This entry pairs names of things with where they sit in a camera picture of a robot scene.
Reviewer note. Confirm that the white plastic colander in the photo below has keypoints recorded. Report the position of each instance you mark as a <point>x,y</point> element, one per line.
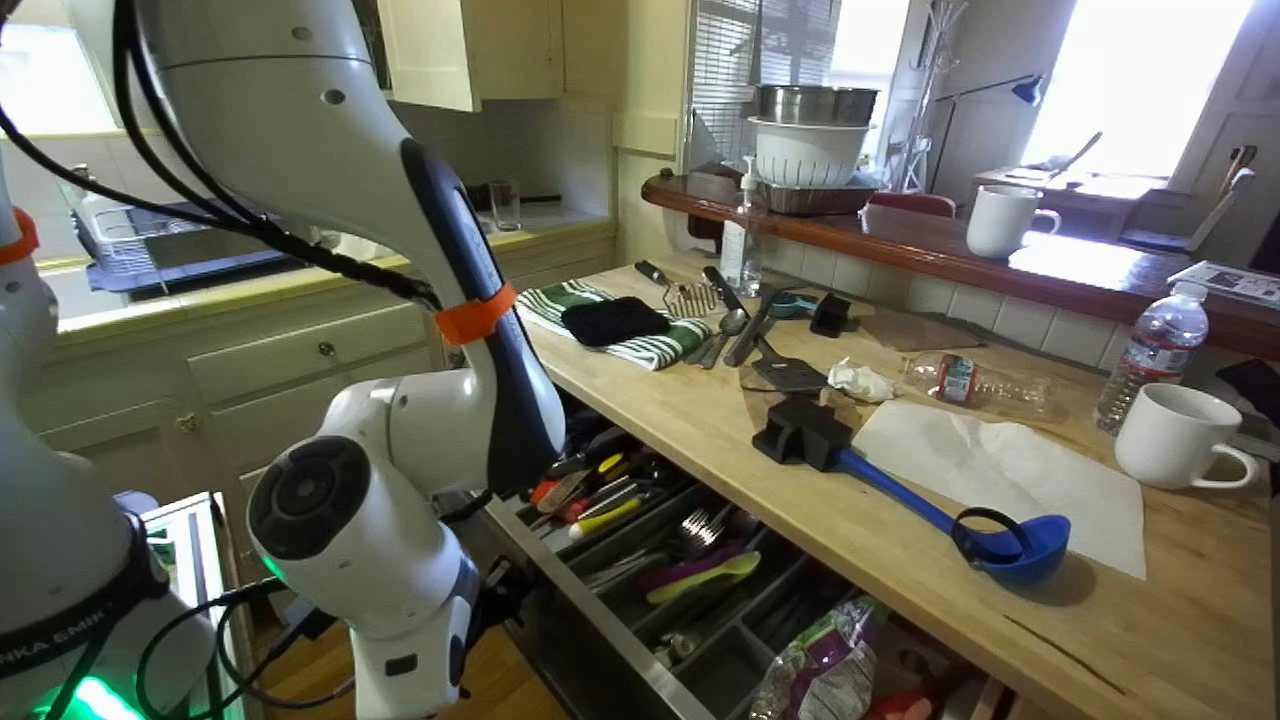
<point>806,154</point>

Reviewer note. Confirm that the small black object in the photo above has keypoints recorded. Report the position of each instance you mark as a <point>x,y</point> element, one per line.
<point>828,319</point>

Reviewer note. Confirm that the capped clear water bottle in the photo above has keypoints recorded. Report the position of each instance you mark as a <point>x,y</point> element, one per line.
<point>1163,341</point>

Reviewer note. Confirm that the white paper sheet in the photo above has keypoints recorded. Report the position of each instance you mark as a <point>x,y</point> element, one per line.
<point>1013,466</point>

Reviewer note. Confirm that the steel measuring cup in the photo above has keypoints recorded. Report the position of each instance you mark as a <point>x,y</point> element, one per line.
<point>698,529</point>

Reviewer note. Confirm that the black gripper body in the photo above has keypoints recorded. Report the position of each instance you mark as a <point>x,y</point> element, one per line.
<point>485,597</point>

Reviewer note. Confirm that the steel front cutlery drawer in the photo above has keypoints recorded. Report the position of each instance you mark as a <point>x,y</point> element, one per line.
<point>574,586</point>

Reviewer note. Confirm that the black plastic block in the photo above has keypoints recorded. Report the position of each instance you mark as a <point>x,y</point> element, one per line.
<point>802,434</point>

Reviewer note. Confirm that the empty clear plastic bottle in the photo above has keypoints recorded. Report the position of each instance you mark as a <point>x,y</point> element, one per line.
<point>960,377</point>

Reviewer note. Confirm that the cream kitchen base cabinet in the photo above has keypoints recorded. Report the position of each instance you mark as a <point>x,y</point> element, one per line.
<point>135,385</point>

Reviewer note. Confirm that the cream wall cabinet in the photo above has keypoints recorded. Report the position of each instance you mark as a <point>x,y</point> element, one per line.
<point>466,54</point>

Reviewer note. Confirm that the crumpled white paper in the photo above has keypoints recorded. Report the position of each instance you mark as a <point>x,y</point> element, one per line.
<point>861,383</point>

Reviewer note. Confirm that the white ceramic mug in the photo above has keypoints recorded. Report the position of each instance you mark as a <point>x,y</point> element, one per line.
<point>1000,223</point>
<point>1172,434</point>

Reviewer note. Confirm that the blue desk lamp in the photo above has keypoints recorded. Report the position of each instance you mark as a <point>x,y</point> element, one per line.
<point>1027,88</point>

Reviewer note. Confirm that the clear drinking glass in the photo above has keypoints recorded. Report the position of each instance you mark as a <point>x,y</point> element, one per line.
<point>502,207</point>

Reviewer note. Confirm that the blue plastic ladle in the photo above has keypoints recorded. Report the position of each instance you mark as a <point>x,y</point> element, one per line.
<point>1027,552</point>

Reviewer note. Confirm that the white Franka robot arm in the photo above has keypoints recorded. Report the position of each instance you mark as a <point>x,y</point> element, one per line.
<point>265,107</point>

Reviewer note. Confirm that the wooden butcher block table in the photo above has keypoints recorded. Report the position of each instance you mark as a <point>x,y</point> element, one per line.
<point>1172,613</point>

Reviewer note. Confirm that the clear dish soap bottle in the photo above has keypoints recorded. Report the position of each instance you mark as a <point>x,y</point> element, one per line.
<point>100,224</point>

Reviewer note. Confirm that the green white striped towel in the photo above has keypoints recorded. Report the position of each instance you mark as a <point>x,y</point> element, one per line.
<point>652,351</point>

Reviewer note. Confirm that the aluminium robot stand frame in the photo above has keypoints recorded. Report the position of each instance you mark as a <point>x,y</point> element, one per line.
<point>195,563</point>

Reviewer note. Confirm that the cream cabinet drawer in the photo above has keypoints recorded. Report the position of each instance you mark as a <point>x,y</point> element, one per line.
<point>255,412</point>
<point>293,351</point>

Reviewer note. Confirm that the blue dish tray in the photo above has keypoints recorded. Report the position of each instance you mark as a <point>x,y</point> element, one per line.
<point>160,263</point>

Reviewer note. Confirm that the white printed carton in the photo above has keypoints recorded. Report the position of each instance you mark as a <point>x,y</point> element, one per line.
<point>1232,283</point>

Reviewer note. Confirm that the clear serving tray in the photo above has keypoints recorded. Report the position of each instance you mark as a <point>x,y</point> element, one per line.
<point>787,202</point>

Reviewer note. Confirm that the black cloth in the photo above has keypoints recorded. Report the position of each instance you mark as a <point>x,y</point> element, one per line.
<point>615,321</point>

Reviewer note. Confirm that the dark red dish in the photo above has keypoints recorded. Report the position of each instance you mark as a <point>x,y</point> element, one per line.
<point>914,207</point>

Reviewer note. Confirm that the dark wood bar counter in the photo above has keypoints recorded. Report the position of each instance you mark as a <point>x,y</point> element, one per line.
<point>934,253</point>

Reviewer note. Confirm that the clear plastic bag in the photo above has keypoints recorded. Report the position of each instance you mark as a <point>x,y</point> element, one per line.
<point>820,665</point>

